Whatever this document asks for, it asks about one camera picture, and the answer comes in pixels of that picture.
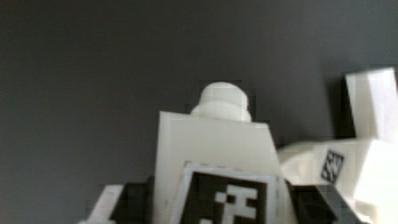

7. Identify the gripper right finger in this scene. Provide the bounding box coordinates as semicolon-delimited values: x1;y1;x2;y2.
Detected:
288;182;373;224

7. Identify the white stool leg front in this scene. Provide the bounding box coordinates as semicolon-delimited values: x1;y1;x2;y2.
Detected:
344;67;398;142

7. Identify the white stool leg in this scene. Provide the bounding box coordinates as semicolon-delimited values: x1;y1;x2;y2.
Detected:
344;67;398;142
151;82;298;224
277;138;398;224

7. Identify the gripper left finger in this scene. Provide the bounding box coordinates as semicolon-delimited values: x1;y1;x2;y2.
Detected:
76;183;153;224

